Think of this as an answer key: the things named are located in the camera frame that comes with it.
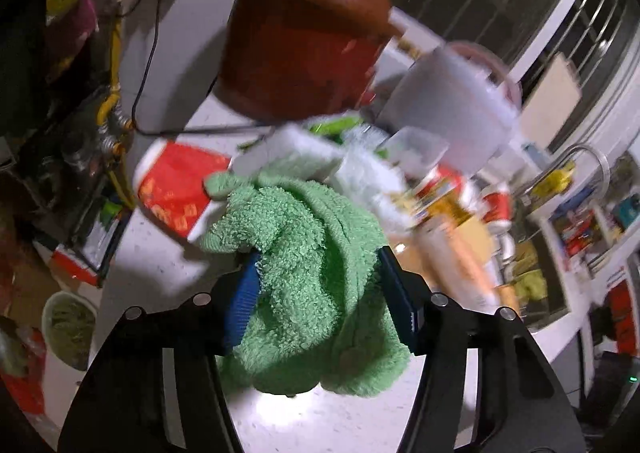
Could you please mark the beige paper cup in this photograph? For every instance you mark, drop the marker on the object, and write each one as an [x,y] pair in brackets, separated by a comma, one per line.
[450,253]

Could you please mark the red patterned noodle cup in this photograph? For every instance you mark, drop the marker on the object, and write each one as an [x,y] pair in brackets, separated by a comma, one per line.
[497,208]

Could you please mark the metal faucet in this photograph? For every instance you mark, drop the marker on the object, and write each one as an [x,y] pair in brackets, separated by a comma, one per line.
[585,149]

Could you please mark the white rice cooker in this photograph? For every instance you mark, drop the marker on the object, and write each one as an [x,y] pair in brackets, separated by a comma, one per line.
[440,98]

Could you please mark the black hanging bag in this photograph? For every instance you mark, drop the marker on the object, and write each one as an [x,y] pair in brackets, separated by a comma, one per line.
[20,58]

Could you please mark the red and white paper cup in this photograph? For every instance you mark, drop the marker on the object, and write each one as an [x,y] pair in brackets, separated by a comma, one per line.
[175,183]

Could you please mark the beige cutting board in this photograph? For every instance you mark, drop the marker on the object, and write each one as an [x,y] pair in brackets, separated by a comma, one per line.
[550,98]

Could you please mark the crumpled white paper towel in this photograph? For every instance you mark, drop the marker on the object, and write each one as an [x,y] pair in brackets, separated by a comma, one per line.
[365,173]

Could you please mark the green terry towel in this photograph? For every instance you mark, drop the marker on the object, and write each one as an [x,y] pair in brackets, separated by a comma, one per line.
[320,243]

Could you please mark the green plastic bowl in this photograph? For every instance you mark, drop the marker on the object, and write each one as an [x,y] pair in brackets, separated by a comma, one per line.
[70,328]

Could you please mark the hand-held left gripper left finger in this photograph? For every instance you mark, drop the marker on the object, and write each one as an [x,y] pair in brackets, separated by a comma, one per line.
[245,298]

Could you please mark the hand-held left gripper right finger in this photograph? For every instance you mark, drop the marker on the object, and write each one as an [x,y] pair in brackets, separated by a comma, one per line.
[400,303]

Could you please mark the yellow gas pipe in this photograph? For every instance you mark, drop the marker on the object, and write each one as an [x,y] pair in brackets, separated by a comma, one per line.
[116,48]

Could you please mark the yellow bottle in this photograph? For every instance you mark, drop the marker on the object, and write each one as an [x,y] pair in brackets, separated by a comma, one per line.
[552,180]

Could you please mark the green dish cloth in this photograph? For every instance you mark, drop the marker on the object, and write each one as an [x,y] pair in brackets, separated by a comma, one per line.
[530,285]

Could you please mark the red clay slow cooker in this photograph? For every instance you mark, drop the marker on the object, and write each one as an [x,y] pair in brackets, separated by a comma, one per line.
[290,58]

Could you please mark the green snack wrapper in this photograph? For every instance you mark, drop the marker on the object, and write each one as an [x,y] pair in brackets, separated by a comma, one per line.
[335,125]

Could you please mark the white textured pad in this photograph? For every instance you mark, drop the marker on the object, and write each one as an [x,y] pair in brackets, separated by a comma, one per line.
[290,148]

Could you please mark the red plastic bag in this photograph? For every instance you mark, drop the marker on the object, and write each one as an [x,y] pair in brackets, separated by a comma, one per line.
[20,388]

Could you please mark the metal storage rack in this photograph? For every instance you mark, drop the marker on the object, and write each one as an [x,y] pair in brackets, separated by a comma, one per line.
[95,223]

